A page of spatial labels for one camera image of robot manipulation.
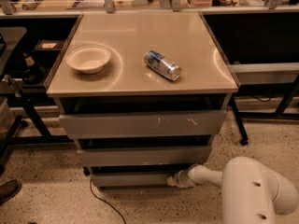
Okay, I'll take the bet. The dark bottle with label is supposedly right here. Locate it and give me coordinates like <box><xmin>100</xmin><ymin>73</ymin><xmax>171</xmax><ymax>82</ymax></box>
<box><xmin>21</xmin><ymin>53</ymin><xmax>44</xmax><ymax>85</ymax></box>

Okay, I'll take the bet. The black table frame leg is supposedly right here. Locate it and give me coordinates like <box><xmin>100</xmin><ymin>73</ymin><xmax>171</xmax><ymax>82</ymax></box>
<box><xmin>230</xmin><ymin>97</ymin><xmax>249</xmax><ymax>146</ymax></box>

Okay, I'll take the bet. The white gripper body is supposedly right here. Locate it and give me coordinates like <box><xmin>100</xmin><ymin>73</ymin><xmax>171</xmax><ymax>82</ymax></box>
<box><xmin>173</xmin><ymin>170</ymin><xmax>196</xmax><ymax>189</ymax></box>

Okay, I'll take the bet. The dark shoe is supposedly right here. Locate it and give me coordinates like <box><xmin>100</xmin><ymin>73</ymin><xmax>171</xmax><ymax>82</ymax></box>
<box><xmin>0</xmin><ymin>180</ymin><xmax>21</xmax><ymax>203</ymax></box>

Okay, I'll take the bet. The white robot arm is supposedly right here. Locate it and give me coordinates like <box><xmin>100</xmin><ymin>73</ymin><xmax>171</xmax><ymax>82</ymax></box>
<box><xmin>167</xmin><ymin>157</ymin><xmax>298</xmax><ymax>224</ymax></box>

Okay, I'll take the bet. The grey drawer cabinet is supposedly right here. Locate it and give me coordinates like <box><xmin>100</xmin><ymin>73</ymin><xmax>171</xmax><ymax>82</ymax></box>
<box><xmin>47</xmin><ymin>12</ymin><xmax>238</xmax><ymax>175</ymax></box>

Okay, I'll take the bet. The crushed silver blue can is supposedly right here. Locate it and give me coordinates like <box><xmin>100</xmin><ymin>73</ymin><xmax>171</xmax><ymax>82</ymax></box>
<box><xmin>144</xmin><ymin>50</ymin><xmax>181</xmax><ymax>81</ymax></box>

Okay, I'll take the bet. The grey drawer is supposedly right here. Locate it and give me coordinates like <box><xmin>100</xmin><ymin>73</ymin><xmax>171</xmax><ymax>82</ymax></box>
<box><xmin>58</xmin><ymin>94</ymin><xmax>228</xmax><ymax>139</ymax></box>
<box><xmin>78</xmin><ymin>136</ymin><xmax>211</xmax><ymax>167</ymax></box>
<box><xmin>90</xmin><ymin>172</ymin><xmax>172</xmax><ymax>188</ymax></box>

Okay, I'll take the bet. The grey top drawer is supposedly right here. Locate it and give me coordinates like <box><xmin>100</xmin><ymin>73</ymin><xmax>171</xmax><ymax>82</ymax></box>
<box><xmin>58</xmin><ymin>94</ymin><xmax>228</xmax><ymax>139</ymax></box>

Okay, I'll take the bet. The grey bottom drawer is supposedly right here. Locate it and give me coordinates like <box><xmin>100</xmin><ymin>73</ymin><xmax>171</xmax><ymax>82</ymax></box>
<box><xmin>90</xmin><ymin>172</ymin><xmax>172</xmax><ymax>188</ymax></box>

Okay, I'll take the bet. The white paper bowl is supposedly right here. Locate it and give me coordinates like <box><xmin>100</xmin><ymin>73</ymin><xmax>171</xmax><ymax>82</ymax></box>
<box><xmin>66</xmin><ymin>46</ymin><xmax>111</xmax><ymax>75</ymax></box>

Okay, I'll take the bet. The black left desk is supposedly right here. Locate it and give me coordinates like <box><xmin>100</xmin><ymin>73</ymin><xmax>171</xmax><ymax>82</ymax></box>
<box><xmin>0</xmin><ymin>26</ymin><xmax>76</xmax><ymax>173</ymax></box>

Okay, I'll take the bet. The grey middle drawer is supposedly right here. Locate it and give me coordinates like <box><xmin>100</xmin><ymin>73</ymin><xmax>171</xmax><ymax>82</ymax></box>
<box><xmin>78</xmin><ymin>136</ymin><xmax>211</xmax><ymax>167</ymax></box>

